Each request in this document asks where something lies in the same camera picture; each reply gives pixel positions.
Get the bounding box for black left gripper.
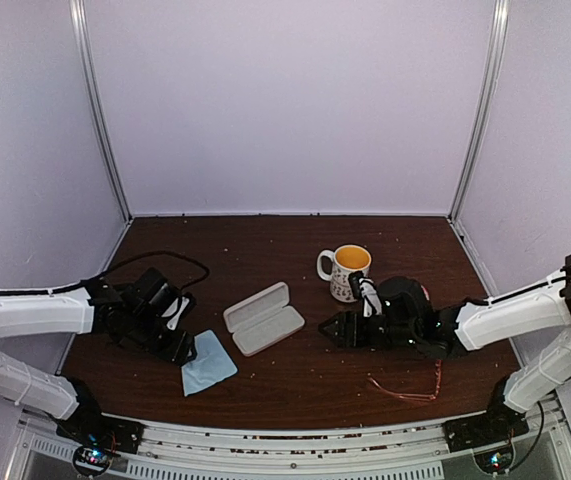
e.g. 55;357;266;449
126;311;196;366

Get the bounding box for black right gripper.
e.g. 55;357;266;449
318;312;419;350

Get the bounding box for light blue cleaning cloth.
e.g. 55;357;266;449
181;330;238;397

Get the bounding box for pink glasses case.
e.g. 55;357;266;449
223;282;306;357

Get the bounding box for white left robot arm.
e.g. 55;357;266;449
0;268;197;444

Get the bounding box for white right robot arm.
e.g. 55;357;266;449
319;254;571;442

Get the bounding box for white floral mug yellow inside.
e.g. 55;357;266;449
316;245;372;303

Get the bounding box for rose gold wire glasses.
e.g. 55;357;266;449
367;360;443;403

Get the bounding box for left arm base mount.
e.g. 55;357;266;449
55;416;144;478

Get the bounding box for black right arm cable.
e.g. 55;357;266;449
464;272;571;306

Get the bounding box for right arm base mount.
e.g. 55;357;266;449
443;411;529;476

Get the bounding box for aluminium right corner post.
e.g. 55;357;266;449
448;0;511;224

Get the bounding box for aluminium corner post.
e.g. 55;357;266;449
69;0;133;223
448;0;511;224

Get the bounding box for aluminium left corner post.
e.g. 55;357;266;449
69;0;133;223

